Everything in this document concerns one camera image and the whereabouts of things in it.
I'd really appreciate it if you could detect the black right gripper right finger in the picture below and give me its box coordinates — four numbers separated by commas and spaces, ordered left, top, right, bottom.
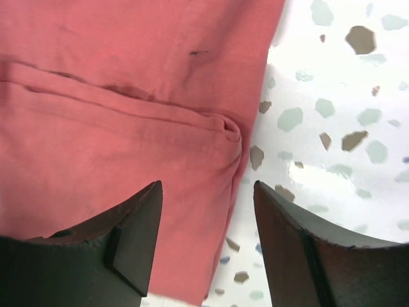
254, 181, 408, 307

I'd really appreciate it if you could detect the salmon pink t shirt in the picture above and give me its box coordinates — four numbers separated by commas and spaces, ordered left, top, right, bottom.
1, 1, 284, 306

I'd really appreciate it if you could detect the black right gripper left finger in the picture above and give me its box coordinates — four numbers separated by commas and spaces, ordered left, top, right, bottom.
1, 181, 163, 307

